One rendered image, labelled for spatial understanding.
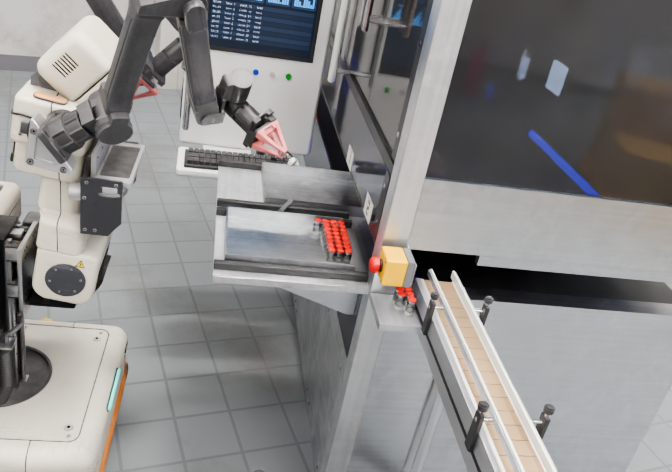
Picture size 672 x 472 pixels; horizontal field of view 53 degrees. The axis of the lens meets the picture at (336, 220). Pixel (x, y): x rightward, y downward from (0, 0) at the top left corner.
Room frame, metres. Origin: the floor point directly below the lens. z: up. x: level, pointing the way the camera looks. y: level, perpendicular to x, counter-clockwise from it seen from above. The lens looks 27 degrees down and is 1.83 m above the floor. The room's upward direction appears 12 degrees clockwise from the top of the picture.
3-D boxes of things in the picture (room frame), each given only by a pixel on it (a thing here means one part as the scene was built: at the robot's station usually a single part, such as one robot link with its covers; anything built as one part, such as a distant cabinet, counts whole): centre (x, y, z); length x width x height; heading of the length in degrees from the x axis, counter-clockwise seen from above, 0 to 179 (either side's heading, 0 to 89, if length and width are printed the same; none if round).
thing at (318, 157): (2.51, 0.11, 0.73); 1.98 x 0.01 x 0.25; 13
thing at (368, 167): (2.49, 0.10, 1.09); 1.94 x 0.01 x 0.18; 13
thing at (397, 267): (1.43, -0.16, 1.00); 0.08 x 0.07 x 0.07; 103
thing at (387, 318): (1.43, -0.21, 0.87); 0.14 x 0.13 x 0.02; 103
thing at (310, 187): (1.98, 0.08, 0.90); 0.34 x 0.26 x 0.04; 103
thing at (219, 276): (1.80, 0.11, 0.87); 0.70 x 0.48 x 0.02; 13
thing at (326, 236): (1.65, 0.01, 0.90); 0.18 x 0.02 x 0.05; 13
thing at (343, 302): (1.55, 0.07, 0.80); 0.34 x 0.03 x 0.13; 103
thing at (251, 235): (1.62, 0.12, 0.90); 0.34 x 0.26 x 0.04; 102
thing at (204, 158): (2.25, 0.38, 0.82); 0.40 x 0.14 x 0.02; 105
